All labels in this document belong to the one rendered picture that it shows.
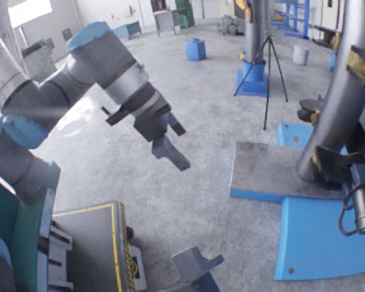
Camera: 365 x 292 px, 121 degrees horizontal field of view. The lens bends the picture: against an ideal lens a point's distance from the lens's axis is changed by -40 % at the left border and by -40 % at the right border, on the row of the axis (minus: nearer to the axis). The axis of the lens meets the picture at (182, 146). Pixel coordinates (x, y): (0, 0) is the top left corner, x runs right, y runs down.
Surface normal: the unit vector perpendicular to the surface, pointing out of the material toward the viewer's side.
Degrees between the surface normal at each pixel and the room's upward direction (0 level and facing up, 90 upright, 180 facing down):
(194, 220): 0
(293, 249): 0
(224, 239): 0
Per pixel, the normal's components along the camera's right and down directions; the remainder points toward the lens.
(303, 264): -0.15, -0.68
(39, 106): 0.84, -0.25
